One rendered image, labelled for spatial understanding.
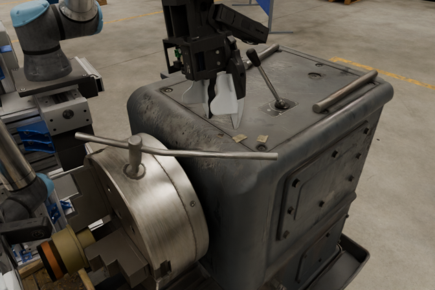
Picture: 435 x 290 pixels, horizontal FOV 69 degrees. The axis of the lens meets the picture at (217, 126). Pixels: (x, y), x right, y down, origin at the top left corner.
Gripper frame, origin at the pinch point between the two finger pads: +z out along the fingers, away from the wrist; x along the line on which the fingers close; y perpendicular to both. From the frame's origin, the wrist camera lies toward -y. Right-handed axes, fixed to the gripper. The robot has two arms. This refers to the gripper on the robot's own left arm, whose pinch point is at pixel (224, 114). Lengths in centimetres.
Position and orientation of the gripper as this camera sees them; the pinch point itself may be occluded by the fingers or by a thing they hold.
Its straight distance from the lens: 52.9
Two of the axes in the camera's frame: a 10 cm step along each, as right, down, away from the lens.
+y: -7.6, 3.6, -5.4
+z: 1.1, 8.9, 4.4
